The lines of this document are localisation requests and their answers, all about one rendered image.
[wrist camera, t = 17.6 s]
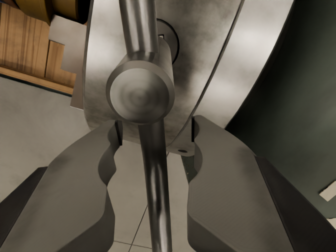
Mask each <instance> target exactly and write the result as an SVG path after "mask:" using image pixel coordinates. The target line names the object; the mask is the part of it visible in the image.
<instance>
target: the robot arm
mask: <svg viewBox="0 0 336 252"><path fill-rule="evenodd" d="M191 142H194V168H195V170H196V171H197V173H198V174H197V175H196V176H195V177H194V178H193V179H192V180H191V181H190V183H189V186H188V198H187V240H188V243H189V245H190V246H191V247H192V248H193V249H194V250H195V251H196V252H336V229H335V228H334V227H333V226H332V225H331V223H330V222H329V221H328V220H327V219H326V218H325V217H324V216H323V215H322V214H321V213H320V212H319V211H318V210H317V209H316V208H315V207H314V206H313V205H312V204H311V203H310V202H309V201H308V200H307V199H306V198H305V197H304V196H303V195H302V194H301V193H300V192H299V191H298V190H297V189H296V188H295V187H294V186H293V185H292V184H291V183H290V182H289V181H288V180H287V179H286V178H285V177H284V176H283V175H282V174H281V173H280V172H279V171H278V170H277V169H276V168H275V167H274V166H273V165H272V164H271V163H270V162H269V161H268V160H267V159H266V158H265V157H264V156H256V155H255V153H254V152H253V151H252V150H251V149H250V148H249V147H248V146H247V145H245V144H244V143H243V142H242V141H241V140H239V139H238V138H237V137H235V136H234V135H232V134H231V133H229V132H228V131H226V130H225V129H223V128H221V127H220V126H218V125H217V124H215V123H213V122H212V121H210V120H209V119H207V118H205V117H204V116H202V115H196V116H192V117H191ZM122 145H123V123H122V120H114V119H110V120H108V121H106V122H104V123H103V124H101V125H100V126H98V127H97V128H95V129H94V130H92V131H91V132H89V133H88V134H86V135H84V136H83V137H81V138H80V139H78V140H77V141H75V142H74V143H73V144H71V145H70V146H69V147H67V148H66V149H65V150H64V151H62V152H61V153H60V154H59V155H58V156H57V157H56V158H55V159H54V160H53V161H52V162H51V163H50V164H49V165H48V166H45V167H38V168H37V169H36V170H35V171H34V172H33V173H32V174H31V175H30V176H29V177H28V178H26V179H25V180H24V181H23V182H22V183H21V184H20V185H19V186H18V187H17V188H16V189H15V190H14V191H12V192H11V193H10V194H9V195H8V196H7V197H6V198H5V199H4V200H3V201H2V202H1V203H0V252H107V251H108V250H109V249H110V248H111V247H112V245H113V242H114V232H115V213H114V210H113V207H112V203H111V200H110V196H109V193H108V189H107V187H108V184H109V181H110V179H111V178H112V176H113V175H114V174H115V172H116V170H117V168H116V164H115V160H114V155H115V153H116V151H117V150H118V148H119V147H120V146H122Z"/></svg>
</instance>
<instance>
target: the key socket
mask: <svg viewBox="0 0 336 252"><path fill-rule="evenodd" d="M156 24H157V35H164V40H165V41H166V42H167V44H168V46H169V48H170V52H171V62H172V63H173V61H174V60H175V58H176V56H177V53H178V49H179V43H178V38H177V35H176V32H175V30H174V28H173V27H172V26H171V25H170V24H169V23H167V22H166V21H164V20H162V19H159V18H157V19H156Z"/></svg>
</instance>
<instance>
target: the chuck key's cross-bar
mask: <svg viewBox="0 0 336 252"><path fill-rule="evenodd" d="M118 1H119V7H120V14H121V20H122V27H123V33H124V40H125V47H126V53H127V55H128V54H131V53H134V52H153V53H159V45H158V31H157V18H156V4H155V0H118ZM138 131H139V138H140V144H141V151H142V158H143V165H144V174H145V184H146V194H147V205H148V215H149V225H150V236H151V246H152V252H173V248H172V232H171V216H170V199H169V183H168V167H167V152H166V139H165V125H164V118H163V119H162V120H160V121H158V122H156V123H153V124H148V125H138Z"/></svg>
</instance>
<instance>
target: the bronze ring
mask: <svg viewBox="0 0 336 252"><path fill-rule="evenodd" d="M0 1H2V2H3V3H5V4H7V5H9V6H11V7H13V8H16V9H19V10H22V12H23V13H24V14H26V15H27V16H29V17H32V18H35V19H38V20H41V21H44V22H46V23H47V24H48V25H49V26H51V20H52V15H53V14H55V15H57V16H60V17H63V18H66V19H69V20H72V21H74V22H77V23H80V24H85V23H86V22H87V21H88V16H89V9H90V2H91V0H0Z"/></svg>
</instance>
